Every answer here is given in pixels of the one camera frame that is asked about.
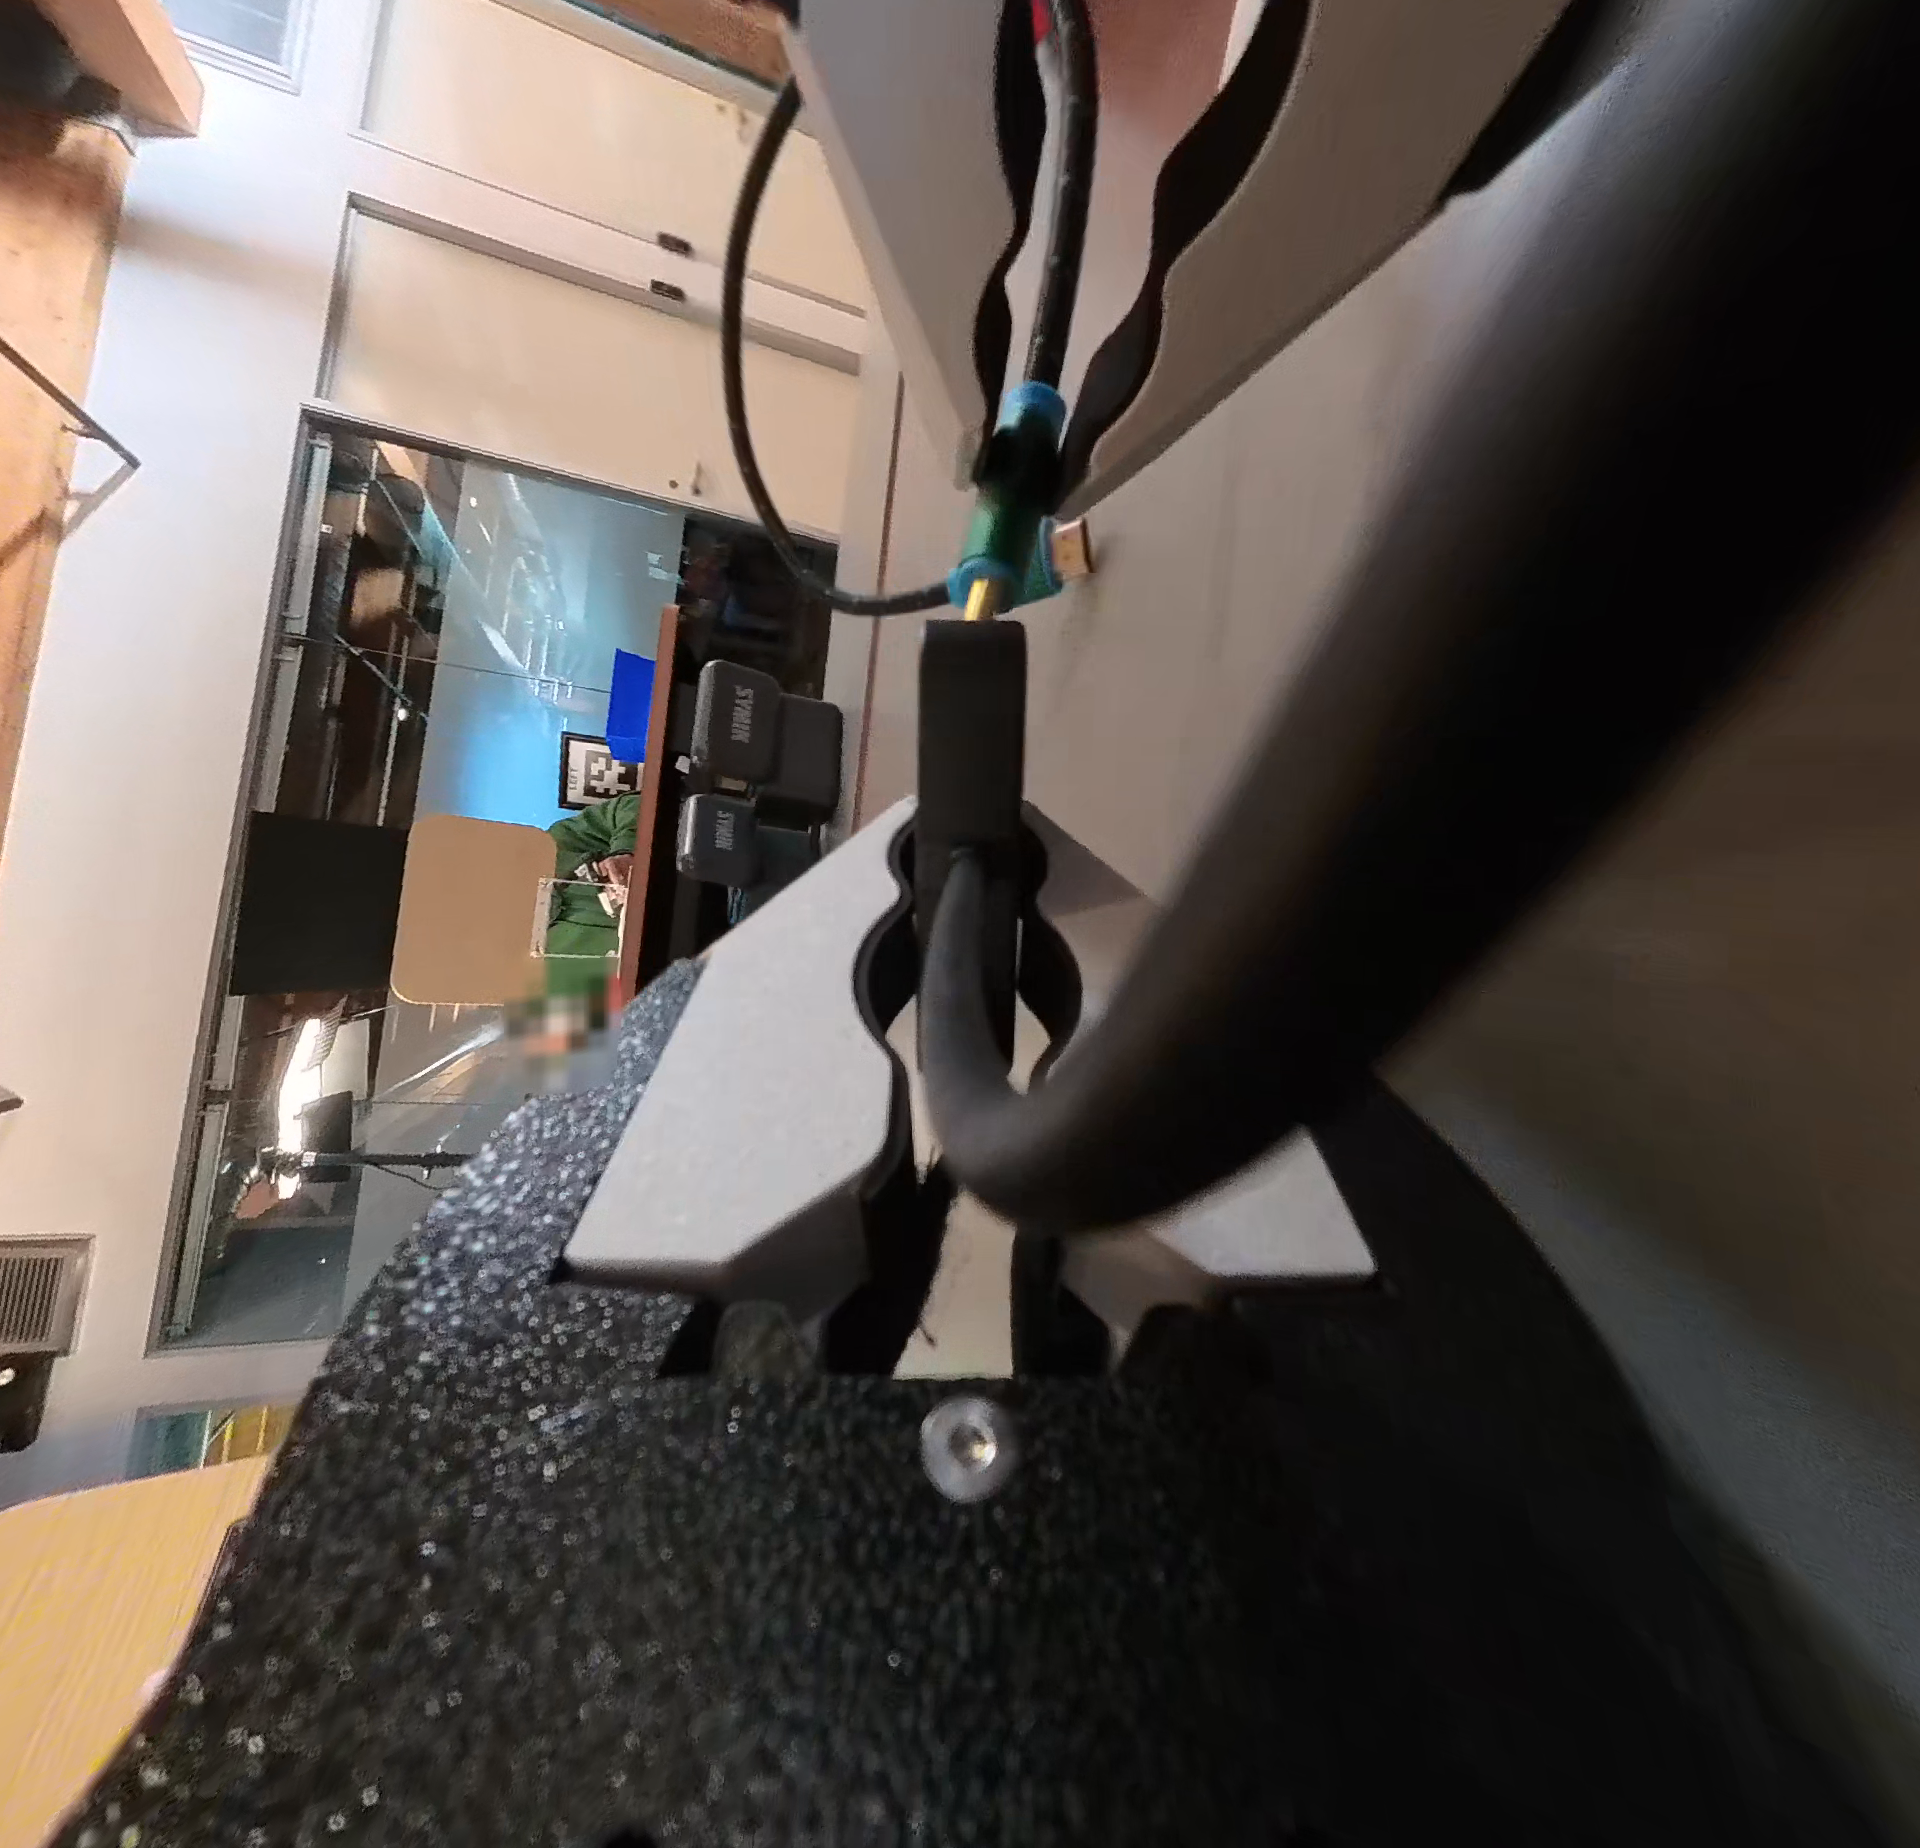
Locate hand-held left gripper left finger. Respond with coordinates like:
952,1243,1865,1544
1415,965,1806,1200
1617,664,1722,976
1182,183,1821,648
562,794,919,1301

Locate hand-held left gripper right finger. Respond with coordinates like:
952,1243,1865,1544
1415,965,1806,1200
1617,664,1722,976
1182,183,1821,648
1018,804,1380,1296

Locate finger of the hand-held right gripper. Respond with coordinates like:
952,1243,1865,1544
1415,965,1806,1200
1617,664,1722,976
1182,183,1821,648
1051,0,1628,519
780,0,1060,454

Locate green plug braided HDMI cable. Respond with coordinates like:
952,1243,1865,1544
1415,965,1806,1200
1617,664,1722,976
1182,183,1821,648
721,0,1109,626

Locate black HDMI port extension cable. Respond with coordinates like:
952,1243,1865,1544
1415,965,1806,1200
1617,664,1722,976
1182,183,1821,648
916,0,1920,1235

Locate small dark grey case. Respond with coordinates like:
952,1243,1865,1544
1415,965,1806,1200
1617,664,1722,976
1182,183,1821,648
675,792,770,886

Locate framed black white marker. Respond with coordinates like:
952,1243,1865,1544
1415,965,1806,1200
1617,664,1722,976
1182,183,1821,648
557,730,649,813

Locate brown cardboard panel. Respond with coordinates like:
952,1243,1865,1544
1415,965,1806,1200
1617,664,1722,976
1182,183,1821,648
390,813,559,1007

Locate brown wooden desk partition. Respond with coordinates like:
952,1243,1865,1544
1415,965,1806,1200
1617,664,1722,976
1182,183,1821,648
618,603,695,986

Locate black light stand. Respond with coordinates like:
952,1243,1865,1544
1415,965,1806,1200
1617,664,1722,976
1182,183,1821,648
225,1089,473,1219

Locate black flat screen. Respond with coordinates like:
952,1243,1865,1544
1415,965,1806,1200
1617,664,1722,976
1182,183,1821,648
227,809,409,998

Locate glass window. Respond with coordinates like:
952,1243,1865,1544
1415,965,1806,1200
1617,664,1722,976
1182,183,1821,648
150,404,843,1354

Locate wooden ceiling beam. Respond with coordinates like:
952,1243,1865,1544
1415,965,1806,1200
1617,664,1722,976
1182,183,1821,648
0,0,205,138

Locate light wooden table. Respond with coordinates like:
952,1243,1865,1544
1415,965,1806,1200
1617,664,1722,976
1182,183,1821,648
0,1448,278,1848

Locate white wall cabinet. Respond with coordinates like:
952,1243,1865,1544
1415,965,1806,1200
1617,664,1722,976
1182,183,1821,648
315,0,873,505

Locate wall air vent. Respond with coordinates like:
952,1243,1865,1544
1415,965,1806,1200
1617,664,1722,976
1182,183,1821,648
0,1233,94,1354

